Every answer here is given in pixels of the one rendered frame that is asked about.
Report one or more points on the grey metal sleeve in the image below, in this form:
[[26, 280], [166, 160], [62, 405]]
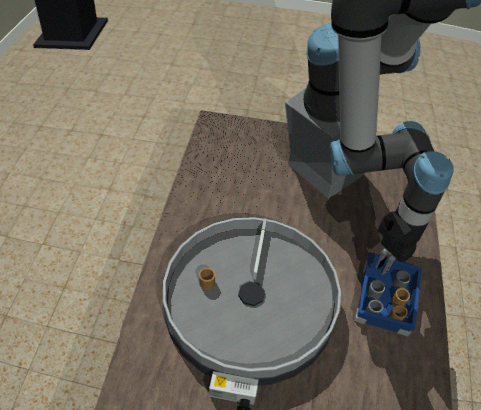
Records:
[[401, 280], [372, 293], [378, 305]]

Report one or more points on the bronze bushing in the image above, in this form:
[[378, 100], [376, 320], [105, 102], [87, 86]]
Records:
[[207, 284], [402, 292], [401, 310]]

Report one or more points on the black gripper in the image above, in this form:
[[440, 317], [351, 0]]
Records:
[[394, 229]]

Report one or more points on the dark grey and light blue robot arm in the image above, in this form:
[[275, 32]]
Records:
[[357, 28]]

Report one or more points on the blue crate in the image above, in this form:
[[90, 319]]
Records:
[[382, 320]]

